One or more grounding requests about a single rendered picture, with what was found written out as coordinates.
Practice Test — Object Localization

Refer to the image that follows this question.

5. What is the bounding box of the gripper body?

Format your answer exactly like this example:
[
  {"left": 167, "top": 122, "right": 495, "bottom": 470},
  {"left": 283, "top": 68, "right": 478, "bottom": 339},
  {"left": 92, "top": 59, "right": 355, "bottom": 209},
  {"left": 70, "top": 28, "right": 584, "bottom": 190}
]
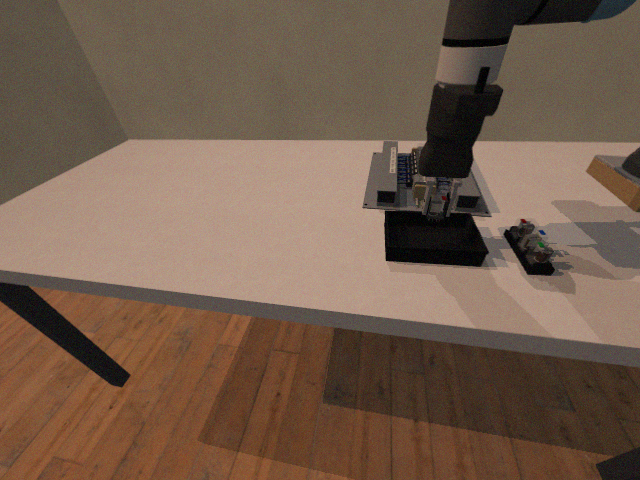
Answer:
[{"left": 418, "top": 44, "right": 508, "bottom": 178}]

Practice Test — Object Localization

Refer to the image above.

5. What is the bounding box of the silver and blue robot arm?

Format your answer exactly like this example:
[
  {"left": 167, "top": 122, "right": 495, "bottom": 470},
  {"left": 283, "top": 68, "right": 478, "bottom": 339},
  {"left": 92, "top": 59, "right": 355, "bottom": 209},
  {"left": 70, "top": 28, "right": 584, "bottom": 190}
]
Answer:
[{"left": 442, "top": 0, "right": 640, "bottom": 178}]

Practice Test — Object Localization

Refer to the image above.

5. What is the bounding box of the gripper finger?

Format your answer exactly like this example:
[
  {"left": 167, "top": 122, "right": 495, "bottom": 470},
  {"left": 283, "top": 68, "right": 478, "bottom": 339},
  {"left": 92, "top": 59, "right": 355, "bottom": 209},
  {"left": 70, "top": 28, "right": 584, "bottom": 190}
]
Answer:
[
  {"left": 444, "top": 178, "right": 462, "bottom": 217},
  {"left": 422, "top": 177, "right": 435, "bottom": 215}
]

